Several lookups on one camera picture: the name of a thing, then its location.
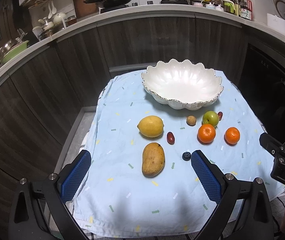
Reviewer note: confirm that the white scalloped ceramic bowl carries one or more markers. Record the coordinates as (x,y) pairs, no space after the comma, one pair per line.
(182,85)

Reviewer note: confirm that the green pot with lid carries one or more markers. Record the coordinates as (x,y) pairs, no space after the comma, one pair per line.
(7,53)

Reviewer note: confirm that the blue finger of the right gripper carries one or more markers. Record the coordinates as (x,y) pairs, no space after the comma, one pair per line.
(270,144)

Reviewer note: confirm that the small red grape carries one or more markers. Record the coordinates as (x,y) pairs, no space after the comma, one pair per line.
(220,115)

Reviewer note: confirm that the small orange tangerine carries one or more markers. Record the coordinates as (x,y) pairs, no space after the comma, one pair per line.
(232,136)

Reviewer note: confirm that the dark blueberry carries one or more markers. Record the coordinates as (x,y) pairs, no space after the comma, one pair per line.
(186,156)

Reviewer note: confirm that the white teapot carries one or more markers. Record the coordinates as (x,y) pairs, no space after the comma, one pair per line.
(59,20)

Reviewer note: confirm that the large orange tangerine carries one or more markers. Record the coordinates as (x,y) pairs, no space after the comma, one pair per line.
(206,133)

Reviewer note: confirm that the yellow brown mango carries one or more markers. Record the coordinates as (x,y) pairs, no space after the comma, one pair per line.
(153,160)

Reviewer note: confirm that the green lidded jar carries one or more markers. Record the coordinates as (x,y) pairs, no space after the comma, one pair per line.
(229,6)

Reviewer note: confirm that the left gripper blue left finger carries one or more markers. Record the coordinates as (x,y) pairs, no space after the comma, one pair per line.
(73,174)

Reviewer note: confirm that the soy sauce bottle red label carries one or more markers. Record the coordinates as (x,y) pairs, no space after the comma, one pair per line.
(246,9)

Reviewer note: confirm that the yellow lemon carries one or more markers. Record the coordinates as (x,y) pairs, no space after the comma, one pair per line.
(151,126)

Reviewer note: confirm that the black wok pan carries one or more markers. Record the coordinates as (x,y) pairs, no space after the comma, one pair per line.
(107,3)

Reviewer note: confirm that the light blue patterned tablecloth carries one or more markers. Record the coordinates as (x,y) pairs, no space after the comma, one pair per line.
(138,184)

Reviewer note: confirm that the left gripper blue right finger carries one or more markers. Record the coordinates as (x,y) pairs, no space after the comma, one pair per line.
(206,174)

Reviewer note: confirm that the black gas stove grate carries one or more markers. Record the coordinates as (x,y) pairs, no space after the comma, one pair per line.
(183,2)

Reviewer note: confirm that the brown round kiwi potato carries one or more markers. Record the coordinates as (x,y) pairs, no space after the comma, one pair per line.
(191,120)

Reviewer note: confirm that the green apple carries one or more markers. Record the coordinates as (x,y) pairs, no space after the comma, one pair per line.
(210,117)

